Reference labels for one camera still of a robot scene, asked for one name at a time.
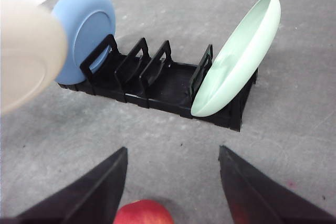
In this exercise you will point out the blue plate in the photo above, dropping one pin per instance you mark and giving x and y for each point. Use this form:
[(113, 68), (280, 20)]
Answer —
[(85, 24)]

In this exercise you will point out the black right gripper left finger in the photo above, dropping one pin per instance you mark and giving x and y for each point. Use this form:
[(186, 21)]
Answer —
[(93, 199)]

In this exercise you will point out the red pomegranate fruit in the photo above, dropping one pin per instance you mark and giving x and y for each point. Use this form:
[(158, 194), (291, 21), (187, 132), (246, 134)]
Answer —
[(143, 212)]

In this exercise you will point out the light green plate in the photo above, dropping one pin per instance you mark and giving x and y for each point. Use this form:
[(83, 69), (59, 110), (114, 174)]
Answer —
[(239, 59)]

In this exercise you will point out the black plastic dish rack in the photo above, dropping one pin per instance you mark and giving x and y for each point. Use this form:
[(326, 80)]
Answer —
[(163, 83)]

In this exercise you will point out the white plate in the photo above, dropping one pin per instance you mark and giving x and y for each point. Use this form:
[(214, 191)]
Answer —
[(33, 52)]

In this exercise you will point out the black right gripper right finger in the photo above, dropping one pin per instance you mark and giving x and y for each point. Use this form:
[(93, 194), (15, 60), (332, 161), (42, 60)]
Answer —
[(256, 198)]

